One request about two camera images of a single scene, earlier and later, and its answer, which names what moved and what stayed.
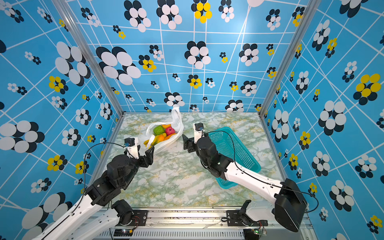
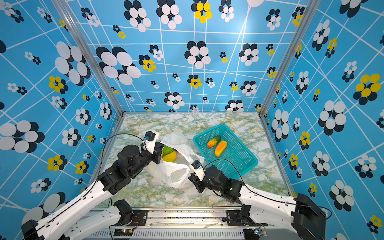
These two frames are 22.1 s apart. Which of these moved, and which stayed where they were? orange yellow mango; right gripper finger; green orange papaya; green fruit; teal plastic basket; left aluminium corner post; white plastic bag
Moved: right gripper finger; green orange papaya; white plastic bag; green fruit; orange yellow mango
Stayed: left aluminium corner post; teal plastic basket
